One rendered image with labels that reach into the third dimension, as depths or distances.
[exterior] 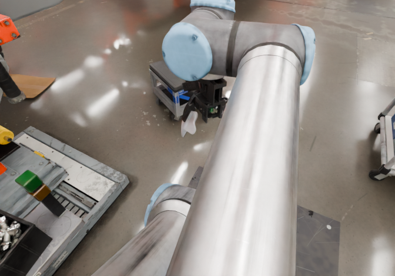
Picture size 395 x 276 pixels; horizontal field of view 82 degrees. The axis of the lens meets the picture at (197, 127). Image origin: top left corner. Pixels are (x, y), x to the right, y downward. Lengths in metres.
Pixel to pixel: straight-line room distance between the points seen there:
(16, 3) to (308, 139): 1.80
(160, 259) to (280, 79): 0.32
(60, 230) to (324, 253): 0.88
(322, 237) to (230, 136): 0.86
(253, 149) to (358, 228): 1.32
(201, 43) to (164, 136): 1.27
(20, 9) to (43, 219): 0.99
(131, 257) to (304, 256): 0.70
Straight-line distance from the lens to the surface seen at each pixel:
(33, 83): 2.47
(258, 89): 0.25
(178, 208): 0.55
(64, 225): 0.88
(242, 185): 0.17
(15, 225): 0.82
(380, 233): 1.54
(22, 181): 0.75
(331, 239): 1.04
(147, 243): 0.43
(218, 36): 0.38
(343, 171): 1.66
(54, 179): 1.42
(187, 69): 0.39
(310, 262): 0.98
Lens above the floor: 1.18
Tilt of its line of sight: 46 degrees down
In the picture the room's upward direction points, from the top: straight up
